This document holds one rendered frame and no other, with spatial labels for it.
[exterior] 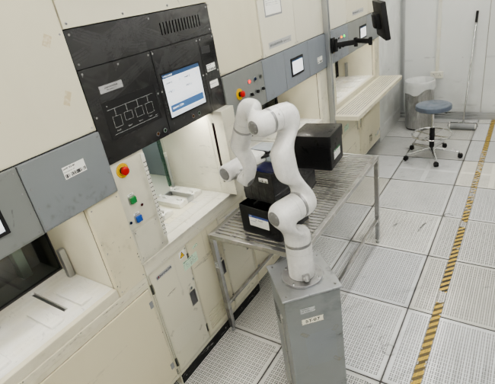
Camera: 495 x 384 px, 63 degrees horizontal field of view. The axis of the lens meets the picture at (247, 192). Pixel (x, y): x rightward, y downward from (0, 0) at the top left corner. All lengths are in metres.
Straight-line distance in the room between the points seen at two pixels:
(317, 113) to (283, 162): 2.10
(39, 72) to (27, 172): 0.36
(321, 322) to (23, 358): 1.24
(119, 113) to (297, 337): 1.29
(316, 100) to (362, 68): 1.50
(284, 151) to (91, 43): 0.88
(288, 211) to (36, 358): 1.14
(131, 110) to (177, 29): 0.50
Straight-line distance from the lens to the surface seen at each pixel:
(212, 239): 2.35
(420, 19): 6.00
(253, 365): 2.61
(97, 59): 1.82
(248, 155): 1.85
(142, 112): 1.95
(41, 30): 1.70
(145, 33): 2.00
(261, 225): 2.20
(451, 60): 6.01
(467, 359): 2.67
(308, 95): 3.66
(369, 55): 5.00
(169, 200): 2.54
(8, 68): 1.63
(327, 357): 2.15
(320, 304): 1.90
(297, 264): 1.82
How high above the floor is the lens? 1.97
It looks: 26 degrees down
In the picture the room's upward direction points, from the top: 10 degrees counter-clockwise
